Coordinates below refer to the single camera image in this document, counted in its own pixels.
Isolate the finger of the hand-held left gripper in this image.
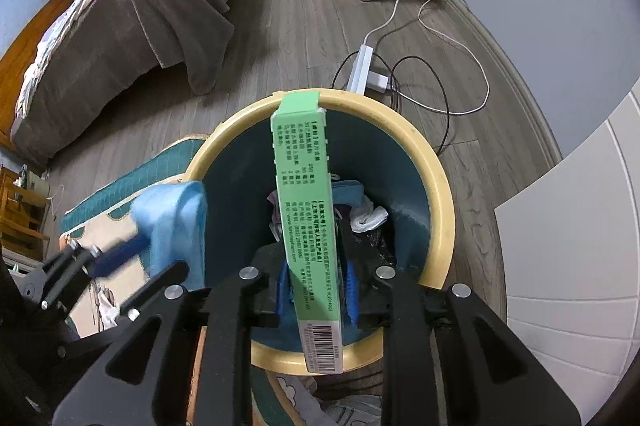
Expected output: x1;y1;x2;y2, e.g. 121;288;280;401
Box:
119;262;191;325
39;232;152;313

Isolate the green cardboard box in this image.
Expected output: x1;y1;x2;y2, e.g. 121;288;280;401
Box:
270;90;347;375

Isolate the white crumpled tissue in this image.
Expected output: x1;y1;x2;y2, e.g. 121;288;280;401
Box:
350;198;389;235

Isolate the blue cloth in bin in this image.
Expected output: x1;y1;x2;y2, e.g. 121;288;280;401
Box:
330;178;372;213

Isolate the light blue cloth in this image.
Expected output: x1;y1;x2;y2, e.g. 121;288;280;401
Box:
131;180;210;290

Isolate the yellow rimmed teal bin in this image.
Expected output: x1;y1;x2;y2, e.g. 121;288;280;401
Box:
182;88;455;375

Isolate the white panelled door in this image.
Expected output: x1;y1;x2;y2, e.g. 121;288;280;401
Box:
494;91;640;407

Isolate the wooden bed headboard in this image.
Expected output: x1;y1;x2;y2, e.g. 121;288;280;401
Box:
0;0;77;148

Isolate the small wooden rack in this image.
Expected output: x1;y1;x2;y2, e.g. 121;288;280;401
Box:
0;163;52;263

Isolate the teal and orange printed rug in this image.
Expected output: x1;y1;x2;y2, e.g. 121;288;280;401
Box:
59;135;386;426

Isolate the white power strip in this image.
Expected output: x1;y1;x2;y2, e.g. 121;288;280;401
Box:
348;46;375;95

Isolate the black cable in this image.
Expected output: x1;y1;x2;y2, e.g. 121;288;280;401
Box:
332;56;457;157

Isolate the black plastic bag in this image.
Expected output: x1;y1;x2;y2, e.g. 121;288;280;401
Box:
335;206;401;280

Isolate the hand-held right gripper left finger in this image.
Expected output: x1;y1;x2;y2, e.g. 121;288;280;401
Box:
52;262;302;426

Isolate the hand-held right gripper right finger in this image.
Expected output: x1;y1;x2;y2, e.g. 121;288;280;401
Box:
345;257;583;426

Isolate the bed with brown blanket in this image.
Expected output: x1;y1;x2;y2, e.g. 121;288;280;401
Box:
10;0;261;172

